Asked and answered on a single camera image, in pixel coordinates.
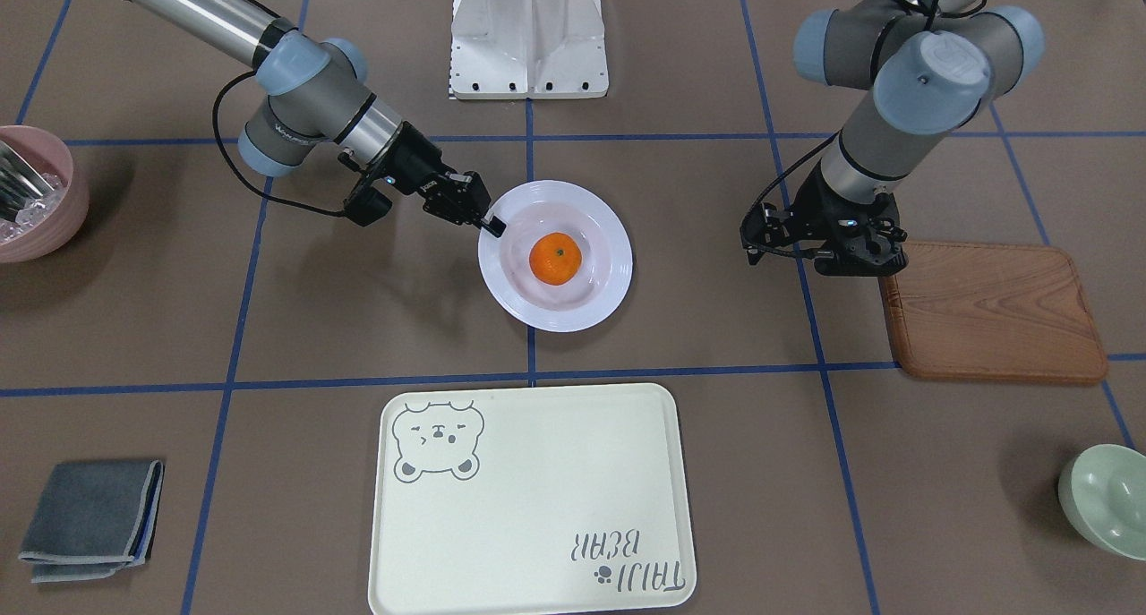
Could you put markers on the metal scoop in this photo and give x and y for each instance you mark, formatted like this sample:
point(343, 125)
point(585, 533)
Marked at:
point(22, 186)

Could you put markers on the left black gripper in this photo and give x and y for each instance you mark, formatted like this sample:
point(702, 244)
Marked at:
point(861, 210)

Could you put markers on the green bowl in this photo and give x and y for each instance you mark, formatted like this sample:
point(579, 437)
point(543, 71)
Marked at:
point(1102, 493)

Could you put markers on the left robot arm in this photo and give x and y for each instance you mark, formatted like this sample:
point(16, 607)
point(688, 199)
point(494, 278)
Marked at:
point(926, 67)

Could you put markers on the wooden cutting board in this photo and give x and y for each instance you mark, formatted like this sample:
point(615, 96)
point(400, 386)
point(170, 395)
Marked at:
point(992, 312)

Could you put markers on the orange fruit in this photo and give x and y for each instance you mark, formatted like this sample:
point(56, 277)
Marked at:
point(555, 259)

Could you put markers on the cream bear tray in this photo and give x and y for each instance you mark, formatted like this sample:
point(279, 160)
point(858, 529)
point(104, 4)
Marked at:
point(531, 501)

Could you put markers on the pink bowl with ice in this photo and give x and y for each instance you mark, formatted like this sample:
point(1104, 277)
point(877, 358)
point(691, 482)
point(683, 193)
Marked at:
point(51, 224)

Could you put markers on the grey folded cloth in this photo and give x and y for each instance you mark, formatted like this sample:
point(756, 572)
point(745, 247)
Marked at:
point(93, 519)

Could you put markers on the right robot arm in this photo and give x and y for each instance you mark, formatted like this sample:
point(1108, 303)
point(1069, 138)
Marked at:
point(316, 92)

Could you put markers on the white round plate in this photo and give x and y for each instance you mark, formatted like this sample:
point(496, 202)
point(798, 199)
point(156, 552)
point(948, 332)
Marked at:
point(537, 209)

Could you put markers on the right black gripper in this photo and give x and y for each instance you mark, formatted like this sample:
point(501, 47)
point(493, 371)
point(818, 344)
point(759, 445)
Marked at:
point(414, 161)

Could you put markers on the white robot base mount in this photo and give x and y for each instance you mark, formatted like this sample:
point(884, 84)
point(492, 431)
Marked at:
point(504, 49)

